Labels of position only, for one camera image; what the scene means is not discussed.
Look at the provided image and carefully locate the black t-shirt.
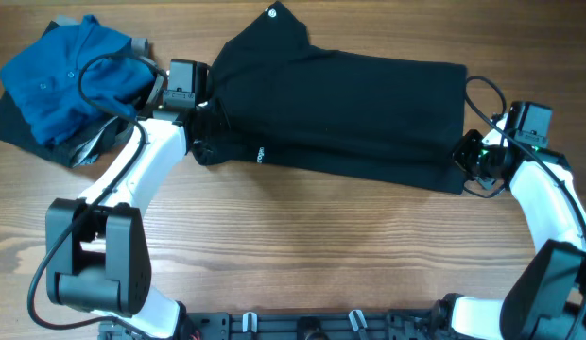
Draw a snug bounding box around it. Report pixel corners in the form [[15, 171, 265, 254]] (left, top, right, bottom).
[[196, 2, 467, 195]]

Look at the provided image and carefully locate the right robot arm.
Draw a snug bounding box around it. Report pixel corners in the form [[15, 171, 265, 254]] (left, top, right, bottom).
[[427, 130, 586, 339]]

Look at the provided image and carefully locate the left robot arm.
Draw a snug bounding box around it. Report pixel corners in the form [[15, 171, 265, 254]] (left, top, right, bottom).
[[44, 105, 203, 339]]

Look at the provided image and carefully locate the grey folded garment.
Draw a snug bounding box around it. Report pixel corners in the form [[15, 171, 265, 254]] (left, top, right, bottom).
[[54, 14, 166, 169]]

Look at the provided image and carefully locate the blue polo shirt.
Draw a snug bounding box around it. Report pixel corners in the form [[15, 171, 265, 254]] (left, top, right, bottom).
[[0, 15, 155, 145]]

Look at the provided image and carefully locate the black folded garment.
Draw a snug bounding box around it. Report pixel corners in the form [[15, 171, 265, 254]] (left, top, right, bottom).
[[0, 21, 155, 169]]

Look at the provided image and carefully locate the right black cable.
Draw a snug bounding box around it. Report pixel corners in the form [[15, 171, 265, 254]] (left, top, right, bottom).
[[462, 75, 586, 340]]

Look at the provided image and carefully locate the black cable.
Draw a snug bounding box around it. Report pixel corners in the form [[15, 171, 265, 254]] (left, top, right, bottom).
[[26, 50, 171, 339], [462, 75, 586, 340]]

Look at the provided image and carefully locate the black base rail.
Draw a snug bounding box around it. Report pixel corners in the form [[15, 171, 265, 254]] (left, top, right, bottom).
[[97, 309, 455, 340]]

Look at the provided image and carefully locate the left black cable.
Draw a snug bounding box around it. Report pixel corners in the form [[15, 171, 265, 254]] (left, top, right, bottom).
[[26, 50, 171, 339]]

